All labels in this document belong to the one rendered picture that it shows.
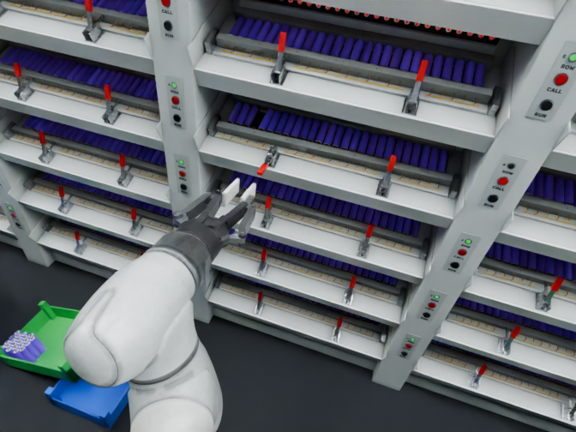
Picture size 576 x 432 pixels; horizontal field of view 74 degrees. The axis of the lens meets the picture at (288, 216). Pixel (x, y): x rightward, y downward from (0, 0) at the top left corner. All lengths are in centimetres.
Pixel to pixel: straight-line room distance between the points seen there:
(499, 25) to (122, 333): 69
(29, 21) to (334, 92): 73
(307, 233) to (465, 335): 53
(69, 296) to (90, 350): 121
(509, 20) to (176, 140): 71
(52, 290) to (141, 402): 120
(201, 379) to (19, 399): 100
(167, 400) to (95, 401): 88
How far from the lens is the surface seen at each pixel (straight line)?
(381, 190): 88
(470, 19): 74
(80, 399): 143
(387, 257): 101
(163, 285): 49
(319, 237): 101
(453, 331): 120
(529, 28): 75
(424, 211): 88
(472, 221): 90
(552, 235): 97
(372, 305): 116
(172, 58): 89
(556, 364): 130
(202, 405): 55
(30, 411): 146
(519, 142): 81
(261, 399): 135
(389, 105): 79
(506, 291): 108
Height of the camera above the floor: 123
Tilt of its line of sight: 40 degrees down
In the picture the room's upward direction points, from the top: 8 degrees clockwise
